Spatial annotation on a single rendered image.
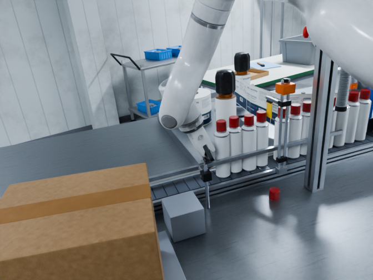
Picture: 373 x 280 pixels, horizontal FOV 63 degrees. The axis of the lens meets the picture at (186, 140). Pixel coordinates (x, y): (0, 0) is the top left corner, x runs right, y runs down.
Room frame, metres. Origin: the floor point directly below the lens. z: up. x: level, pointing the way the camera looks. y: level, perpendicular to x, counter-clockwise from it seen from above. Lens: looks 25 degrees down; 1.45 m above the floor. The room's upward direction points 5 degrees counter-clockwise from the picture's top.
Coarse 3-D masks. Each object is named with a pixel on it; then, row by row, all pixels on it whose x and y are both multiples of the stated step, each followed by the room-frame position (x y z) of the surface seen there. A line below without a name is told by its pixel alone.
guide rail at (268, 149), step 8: (288, 144) 0.95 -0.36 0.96; (296, 144) 0.96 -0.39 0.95; (248, 152) 0.92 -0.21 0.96; (256, 152) 0.92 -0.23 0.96; (264, 152) 0.93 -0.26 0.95; (216, 160) 0.88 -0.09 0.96; (224, 160) 0.88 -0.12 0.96; (232, 160) 0.89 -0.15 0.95; (184, 168) 0.85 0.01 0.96; (192, 168) 0.85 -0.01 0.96; (152, 176) 0.82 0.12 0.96; (160, 176) 0.82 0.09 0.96; (168, 176) 0.83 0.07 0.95
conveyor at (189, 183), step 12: (348, 144) 1.06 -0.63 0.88; (360, 144) 1.05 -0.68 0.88; (300, 156) 1.00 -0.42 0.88; (264, 168) 0.94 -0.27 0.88; (180, 180) 0.91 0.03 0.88; (192, 180) 0.91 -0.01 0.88; (216, 180) 0.89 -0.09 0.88; (228, 180) 0.89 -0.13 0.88; (156, 192) 0.85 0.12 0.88; (168, 192) 0.85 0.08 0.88; (180, 192) 0.84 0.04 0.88
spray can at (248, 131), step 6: (246, 114) 0.96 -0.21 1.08; (252, 114) 0.95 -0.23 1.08; (246, 120) 0.94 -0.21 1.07; (252, 120) 0.94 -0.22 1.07; (246, 126) 0.94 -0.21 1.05; (252, 126) 0.94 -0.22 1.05; (246, 132) 0.93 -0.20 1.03; (252, 132) 0.93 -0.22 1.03; (246, 138) 0.93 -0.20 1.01; (252, 138) 0.93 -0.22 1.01; (246, 144) 0.93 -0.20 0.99; (252, 144) 0.93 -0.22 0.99; (246, 150) 0.93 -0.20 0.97; (252, 150) 0.93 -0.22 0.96; (246, 162) 0.93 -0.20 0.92; (252, 162) 0.93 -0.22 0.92; (246, 168) 0.93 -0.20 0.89; (252, 168) 0.93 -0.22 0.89
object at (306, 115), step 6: (306, 102) 1.02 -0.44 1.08; (306, 108) 1.01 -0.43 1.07; (306, 114) 1.01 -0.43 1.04; (306, 120) 1.00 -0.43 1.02; (306, 126) 1.00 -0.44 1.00; (306, 132) 1.00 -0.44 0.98; (300, 144) 1.01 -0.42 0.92; (306, 144) 1.00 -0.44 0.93; (300, 150) 1.01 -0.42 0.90; (306, 150) 1.00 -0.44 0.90
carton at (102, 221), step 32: (32, 192) 0.54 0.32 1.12; (64, 192) 0.52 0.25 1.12; (96, 192) 0.51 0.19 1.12; (128, 192) 0.50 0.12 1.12; (0, 224) 0.44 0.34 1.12; (32, 224) 0.43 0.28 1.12; (64, 224) 0.42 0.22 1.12; (96, 224) 0.41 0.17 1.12; (128, 224) 0.41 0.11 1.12; (0, 256) 0.36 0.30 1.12; (32, 256) 0.36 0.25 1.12; (64, 256) 0.36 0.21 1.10; (96, 256) 0.37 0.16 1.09; (128, 256) 0.38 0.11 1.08; (160, 256) 0.51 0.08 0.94
